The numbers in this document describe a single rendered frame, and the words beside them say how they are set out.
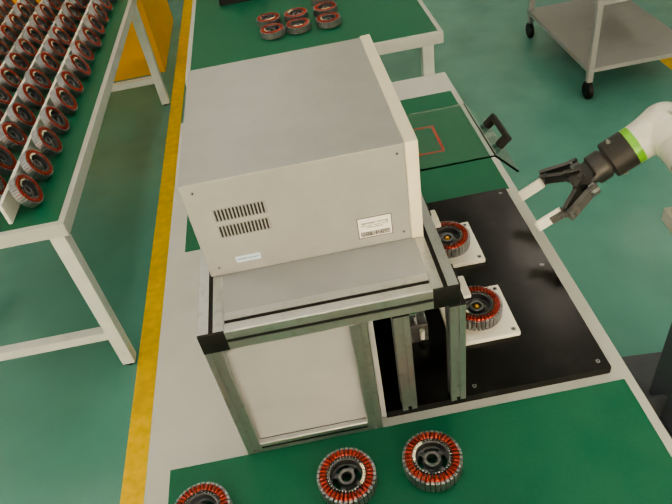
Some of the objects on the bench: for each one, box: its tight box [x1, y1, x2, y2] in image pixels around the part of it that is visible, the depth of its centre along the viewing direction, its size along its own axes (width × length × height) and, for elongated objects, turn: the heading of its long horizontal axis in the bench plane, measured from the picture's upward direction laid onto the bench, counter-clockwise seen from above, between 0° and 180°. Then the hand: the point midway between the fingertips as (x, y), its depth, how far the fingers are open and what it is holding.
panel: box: [367, 321, 387, 417], centre depth 141 cm, size 1×66×30 cm, turn 17°
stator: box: [436, 221, 470, 259], centre depth 158 cm, size 11×11×4 cm
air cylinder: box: [409, 311, 429, 343], centre depth 140 cm, size 5×8×6 cm
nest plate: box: [440, 222, 485, 268], centre depth 160 cm, size 15×15×1 cm
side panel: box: [205, 322, 383, 455], centre depth 117 cm, size 28×3×32 cm, turn 107°
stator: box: [465, 286, 503, 331], centre depth 140 cm, size 11×11×4 cm
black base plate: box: [373, 188, 611, 418], centre depth 152 cm, size 47×64×2 cm
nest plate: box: [439, 285, 521, 346], centre depth 142 cm, size 15×15×1 cm
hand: (531, 209), depth 156 cm, fingers open, 13 cm apart
